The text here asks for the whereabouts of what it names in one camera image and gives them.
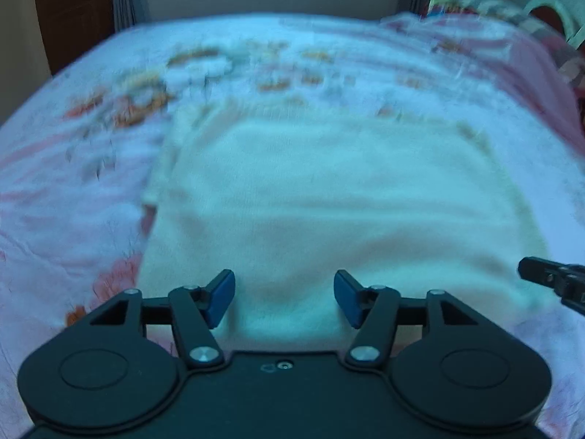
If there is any floral pink bed sheet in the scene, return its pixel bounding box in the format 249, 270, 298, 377
1, 14, 584, 438

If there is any cream knit sweater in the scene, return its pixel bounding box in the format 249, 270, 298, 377
138, 101, 551, 350

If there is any dark wooden wardrobe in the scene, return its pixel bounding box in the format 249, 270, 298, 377
35, 0, 115, 74

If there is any striped colourful pillow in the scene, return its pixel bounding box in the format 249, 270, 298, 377
425, 0, 584, 101

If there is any red white headboard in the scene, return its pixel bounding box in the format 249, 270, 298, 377
525, 0, 584, 50

